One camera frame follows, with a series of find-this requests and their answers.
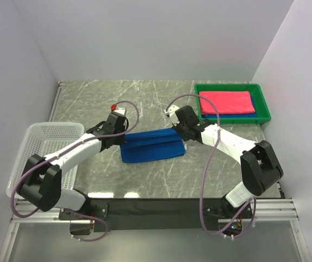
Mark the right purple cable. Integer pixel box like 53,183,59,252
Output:
165,94,256,237

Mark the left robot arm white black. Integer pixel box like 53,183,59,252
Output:
16,108,129,219

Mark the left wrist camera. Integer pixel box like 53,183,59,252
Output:
110,104,127,116

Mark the white perforated plastic basket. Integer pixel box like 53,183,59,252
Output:
6,122,85,196

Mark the aluminium rail frame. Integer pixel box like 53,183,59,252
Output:
10,199,299,223

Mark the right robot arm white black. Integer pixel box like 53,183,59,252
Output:
165,105,284,218

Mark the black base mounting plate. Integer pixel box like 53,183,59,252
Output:
59,198,239,231

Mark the green plastic tray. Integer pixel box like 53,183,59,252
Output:
194,83,271,124

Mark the pink towel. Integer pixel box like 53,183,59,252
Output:
199,91,256,115

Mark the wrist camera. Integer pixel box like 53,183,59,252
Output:
164,104,179,117
110,104,127,116

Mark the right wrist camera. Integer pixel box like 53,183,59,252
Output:
164,104,179,117

